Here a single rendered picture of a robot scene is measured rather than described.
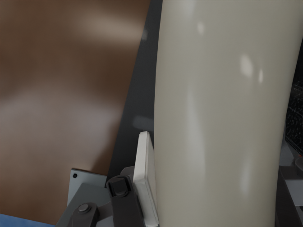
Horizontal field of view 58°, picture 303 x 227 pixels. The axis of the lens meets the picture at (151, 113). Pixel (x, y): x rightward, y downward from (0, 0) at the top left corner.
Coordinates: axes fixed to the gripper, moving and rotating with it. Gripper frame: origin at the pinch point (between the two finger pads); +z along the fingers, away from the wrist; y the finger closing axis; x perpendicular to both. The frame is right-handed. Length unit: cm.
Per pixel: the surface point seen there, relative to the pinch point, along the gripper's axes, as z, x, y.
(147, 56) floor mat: 83, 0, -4
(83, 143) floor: 86, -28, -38
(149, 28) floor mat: 83, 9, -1
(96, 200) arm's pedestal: 74, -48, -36
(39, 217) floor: 87, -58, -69
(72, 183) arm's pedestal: 85, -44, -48
